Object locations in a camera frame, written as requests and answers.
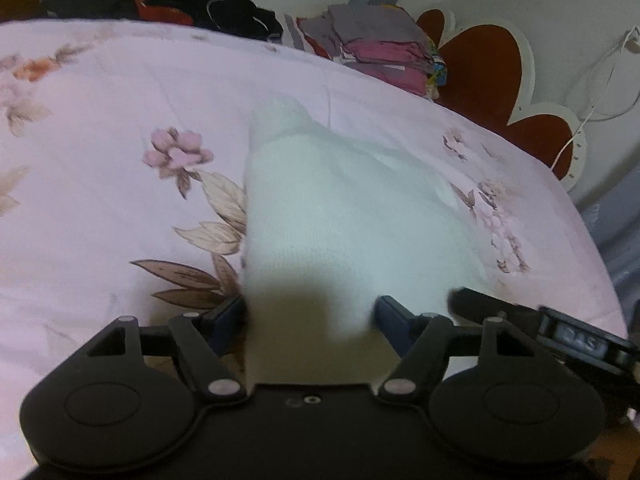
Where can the striped pillow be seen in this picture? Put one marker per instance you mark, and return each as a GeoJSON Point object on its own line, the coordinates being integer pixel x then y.
{"type": "Point", "coordinates": [292, 36]}

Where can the pink floral bed sheet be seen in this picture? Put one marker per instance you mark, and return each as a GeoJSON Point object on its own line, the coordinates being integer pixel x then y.
{"type": "Point", "coordinates": [123, 155]}

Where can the red and white headboard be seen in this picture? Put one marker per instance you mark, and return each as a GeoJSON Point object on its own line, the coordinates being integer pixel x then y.
{"type": "Point", "coordinates": [491, 79]}

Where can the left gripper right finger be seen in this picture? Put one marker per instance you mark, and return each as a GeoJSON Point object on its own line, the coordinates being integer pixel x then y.
{"type": "Point", "coordinates": [489, 389]}

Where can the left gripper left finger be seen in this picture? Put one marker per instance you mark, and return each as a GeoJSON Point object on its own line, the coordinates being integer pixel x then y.
{"type": "Point", "coordinates": [131, 391]}

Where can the pile of black clothes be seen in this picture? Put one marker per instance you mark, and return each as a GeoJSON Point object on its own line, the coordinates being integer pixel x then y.
{"type": "Point", "coordinates": [241, 18]}

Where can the stack of folded clothes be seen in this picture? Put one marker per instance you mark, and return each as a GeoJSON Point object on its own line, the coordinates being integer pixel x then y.
{"type": "Point", "coordinates": [379, 41]}

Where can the white knit sweater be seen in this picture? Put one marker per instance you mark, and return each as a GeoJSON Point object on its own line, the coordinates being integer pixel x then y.
{"type": "Point", "coordinates": [333, 224]}

